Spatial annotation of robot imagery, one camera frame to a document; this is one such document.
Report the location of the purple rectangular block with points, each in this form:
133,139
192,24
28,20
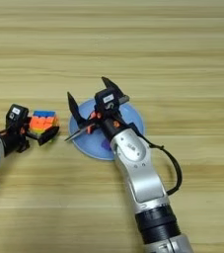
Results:
106,145

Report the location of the light blue round plate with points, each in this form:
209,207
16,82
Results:
90,145

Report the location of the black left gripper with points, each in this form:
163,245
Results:
13,140

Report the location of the left gripper small black box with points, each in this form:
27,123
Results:
16,115

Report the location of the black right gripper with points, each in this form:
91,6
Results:
112,123

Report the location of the right gripper small black box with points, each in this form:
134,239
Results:
107,99

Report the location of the gripper small black box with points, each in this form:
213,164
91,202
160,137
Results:
16,115
107,99

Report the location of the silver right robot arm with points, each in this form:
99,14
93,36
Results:
139,171

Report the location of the colourful puzzle cube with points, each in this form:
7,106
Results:
42,122

